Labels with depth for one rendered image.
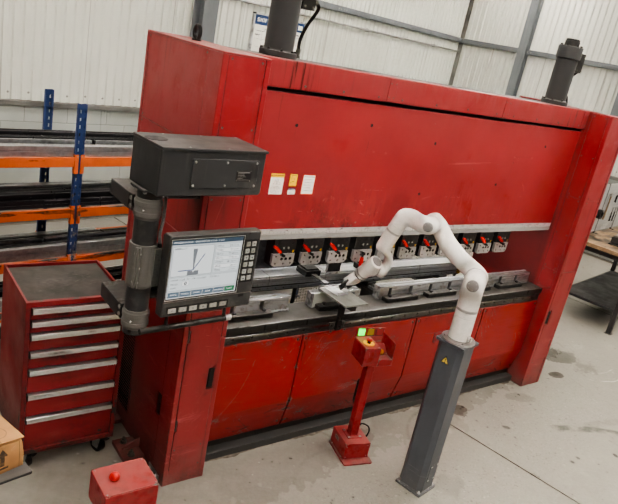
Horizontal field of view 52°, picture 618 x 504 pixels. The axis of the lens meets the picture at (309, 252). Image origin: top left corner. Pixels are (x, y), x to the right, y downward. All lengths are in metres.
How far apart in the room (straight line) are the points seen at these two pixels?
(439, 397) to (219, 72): 2.14
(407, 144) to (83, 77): 4.21
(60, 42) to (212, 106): 4.33
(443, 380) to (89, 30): 5.15
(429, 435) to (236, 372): 1.18
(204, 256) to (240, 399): 1.35
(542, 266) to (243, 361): 2.82
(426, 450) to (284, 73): 2.27
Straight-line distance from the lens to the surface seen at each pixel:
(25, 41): 6.97
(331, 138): 3.57
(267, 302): 3.72
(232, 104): 2.94
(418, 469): 4.04
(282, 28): 3.36
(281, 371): 3.88
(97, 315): 3.44
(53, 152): 4.42
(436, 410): 3.82
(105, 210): 4.69
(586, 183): 5.33
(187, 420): 3.56
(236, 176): 2.65
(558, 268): 5.46
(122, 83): 7.51
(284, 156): 3.41
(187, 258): 2.63
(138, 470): 2.60
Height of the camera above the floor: 2.43
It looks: 18 degrees down
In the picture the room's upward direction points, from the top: 12 degrees clockwise
